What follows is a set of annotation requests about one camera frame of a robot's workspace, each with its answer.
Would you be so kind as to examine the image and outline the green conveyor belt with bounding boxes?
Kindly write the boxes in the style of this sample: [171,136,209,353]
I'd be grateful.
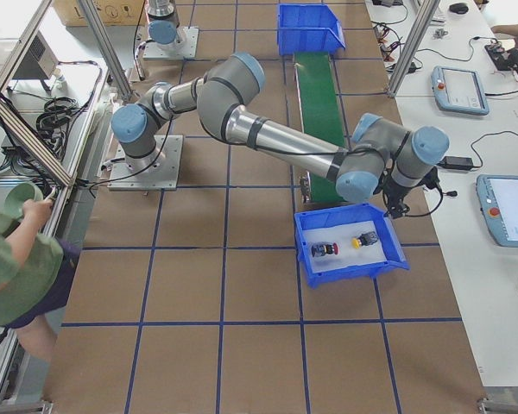
[294,52,347,204]

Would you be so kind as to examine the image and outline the black power adapter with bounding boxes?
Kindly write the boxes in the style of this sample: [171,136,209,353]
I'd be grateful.
[439,156,475,171]

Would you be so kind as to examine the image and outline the right blue plastic bin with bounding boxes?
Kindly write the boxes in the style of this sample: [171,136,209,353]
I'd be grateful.
[294,204,410,288]

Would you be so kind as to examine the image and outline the white foam pad right bin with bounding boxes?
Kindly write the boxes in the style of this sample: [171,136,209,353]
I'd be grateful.
[303,220,386,273]

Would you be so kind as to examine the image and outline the blue plastic bin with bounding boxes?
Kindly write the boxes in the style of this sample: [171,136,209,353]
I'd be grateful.
[294,204,410,288]
[276,3,346,56]

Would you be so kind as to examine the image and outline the person in green shirt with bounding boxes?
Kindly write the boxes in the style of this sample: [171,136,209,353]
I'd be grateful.
[0,195,80,362]

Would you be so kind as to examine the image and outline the red push button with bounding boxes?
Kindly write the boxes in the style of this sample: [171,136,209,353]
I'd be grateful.
[310,242,339,258]

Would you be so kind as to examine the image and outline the cardboard box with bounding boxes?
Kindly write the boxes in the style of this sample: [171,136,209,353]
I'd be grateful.
[52,0,148,27]

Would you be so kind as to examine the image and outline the far teach pendant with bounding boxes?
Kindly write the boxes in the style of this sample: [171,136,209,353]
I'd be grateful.
[431,66,490,116]

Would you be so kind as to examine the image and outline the aluminium frame post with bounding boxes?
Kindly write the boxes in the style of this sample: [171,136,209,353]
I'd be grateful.
[387,0,439,97]

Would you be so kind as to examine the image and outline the left blue plastic bin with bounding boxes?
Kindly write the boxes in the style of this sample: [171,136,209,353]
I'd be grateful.
[276,3,346,56]

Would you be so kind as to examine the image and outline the teach pendant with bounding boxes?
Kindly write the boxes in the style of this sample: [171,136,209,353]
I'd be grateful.
[476,174,518,248]
[431,66,490,116]

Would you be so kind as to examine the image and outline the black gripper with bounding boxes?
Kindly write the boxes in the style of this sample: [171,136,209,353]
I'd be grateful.
[380,167,440,219]

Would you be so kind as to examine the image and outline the near teach pendant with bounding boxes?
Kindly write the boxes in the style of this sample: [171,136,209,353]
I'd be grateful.
[476,174,518,248]

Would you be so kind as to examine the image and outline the yellow push button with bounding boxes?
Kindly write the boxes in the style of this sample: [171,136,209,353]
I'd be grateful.
[351,231,379,249]

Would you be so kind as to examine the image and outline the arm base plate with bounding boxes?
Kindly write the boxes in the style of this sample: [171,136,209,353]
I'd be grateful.
[106,135,184,191]
[143,27,199,60]

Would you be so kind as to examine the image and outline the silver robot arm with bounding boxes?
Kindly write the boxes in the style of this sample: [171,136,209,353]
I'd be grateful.
[134,0,186,59]
[111,53,449,218]

